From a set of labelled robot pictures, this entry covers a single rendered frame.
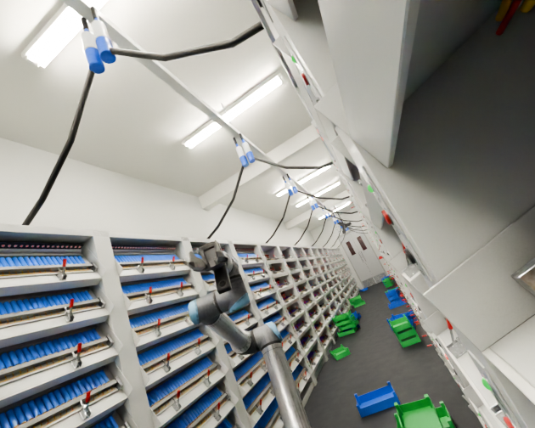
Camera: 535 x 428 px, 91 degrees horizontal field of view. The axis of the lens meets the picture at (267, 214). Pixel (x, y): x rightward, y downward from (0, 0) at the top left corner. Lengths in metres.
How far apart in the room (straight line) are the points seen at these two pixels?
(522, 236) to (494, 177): 0.05
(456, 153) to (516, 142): 0.04
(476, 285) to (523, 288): 0.03
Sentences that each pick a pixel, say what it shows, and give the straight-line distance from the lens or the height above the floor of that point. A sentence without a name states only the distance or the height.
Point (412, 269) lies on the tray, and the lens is 0.76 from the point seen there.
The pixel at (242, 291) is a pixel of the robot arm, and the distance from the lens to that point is 1.06.
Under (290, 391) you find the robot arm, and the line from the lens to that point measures 1.49.
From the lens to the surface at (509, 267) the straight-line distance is 0.25.
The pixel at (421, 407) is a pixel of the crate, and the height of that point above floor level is 0.12.
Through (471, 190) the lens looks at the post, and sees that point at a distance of 0.26.
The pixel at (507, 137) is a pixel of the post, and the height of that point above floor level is 1.05.
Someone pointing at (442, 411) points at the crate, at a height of 0.03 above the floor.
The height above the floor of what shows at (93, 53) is 2.23.
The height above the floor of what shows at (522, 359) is 0.93.
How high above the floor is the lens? 1.02
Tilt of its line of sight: 17 degrees up
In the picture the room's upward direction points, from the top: 24 degrees counter-clockwise
